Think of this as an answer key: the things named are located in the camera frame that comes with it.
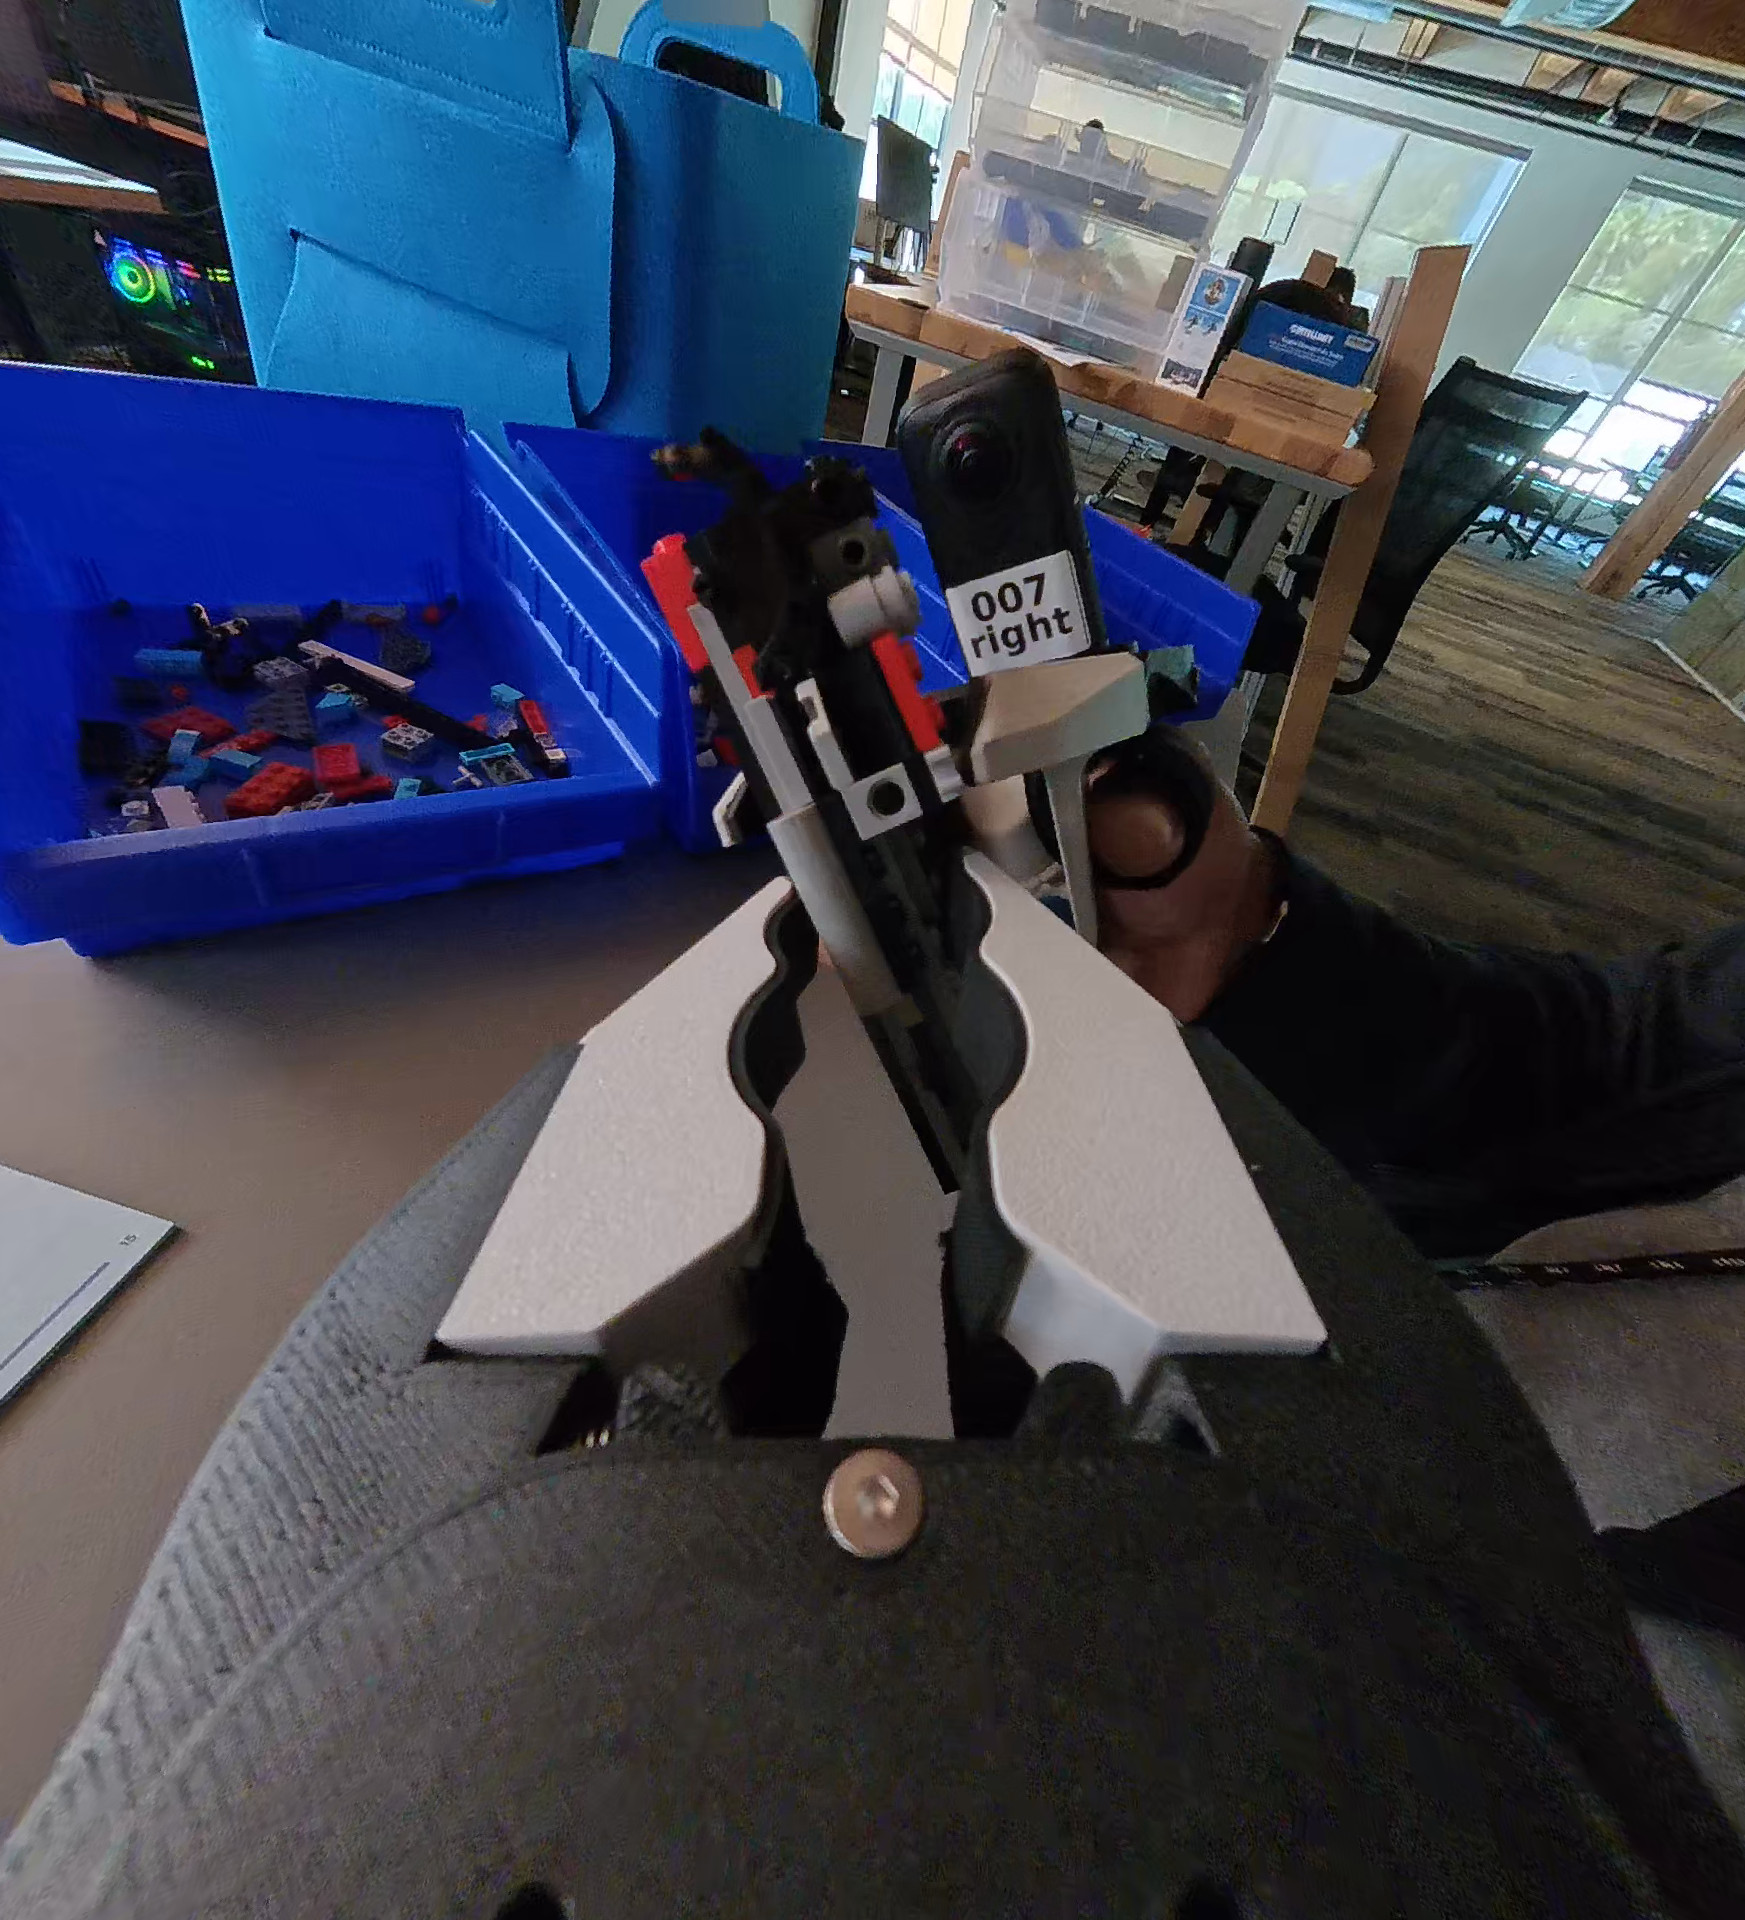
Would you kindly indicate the black office chair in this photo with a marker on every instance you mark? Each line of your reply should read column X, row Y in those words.
column 1458, row 482

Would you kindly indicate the blue plastic bin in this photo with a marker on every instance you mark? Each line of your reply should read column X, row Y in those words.
column 602, row 496
column 212, row 465

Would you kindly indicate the pile of loose toy bricks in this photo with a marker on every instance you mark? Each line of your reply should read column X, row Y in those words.
column 288, row 735

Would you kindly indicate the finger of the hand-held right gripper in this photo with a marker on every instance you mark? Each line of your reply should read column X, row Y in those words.
column 1060, row 716

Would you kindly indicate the person's grey sweatshirt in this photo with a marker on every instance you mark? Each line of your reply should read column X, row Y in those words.
column 1712, row 1379

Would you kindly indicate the person's right hand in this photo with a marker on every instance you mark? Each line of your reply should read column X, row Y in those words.
column 1202, row 937

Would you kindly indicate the building instruction booklet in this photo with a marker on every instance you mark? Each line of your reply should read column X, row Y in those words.
column 3, row 1289

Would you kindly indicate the blue felt bag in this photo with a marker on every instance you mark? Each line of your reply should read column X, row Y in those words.
column 737, row 270
column 406, row 179

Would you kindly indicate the grey desk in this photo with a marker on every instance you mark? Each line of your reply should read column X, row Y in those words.
column 288, row 1051

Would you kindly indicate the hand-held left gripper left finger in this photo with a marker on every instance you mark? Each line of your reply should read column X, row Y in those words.
column 618, row 1201

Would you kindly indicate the wooden edged work table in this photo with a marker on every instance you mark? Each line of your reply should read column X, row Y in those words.
column 3, row 165

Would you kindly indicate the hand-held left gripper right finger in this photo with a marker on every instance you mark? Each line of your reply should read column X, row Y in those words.
column 1156, row 1201

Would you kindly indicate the clear plastic drawer unit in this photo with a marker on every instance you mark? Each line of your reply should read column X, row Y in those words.
column 1097, row 179

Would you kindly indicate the grey red toy brick spaceship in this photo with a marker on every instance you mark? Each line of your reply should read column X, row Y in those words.
column 872, row 930

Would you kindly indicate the wooden support post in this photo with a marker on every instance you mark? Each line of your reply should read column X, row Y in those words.
column 1712, row 435

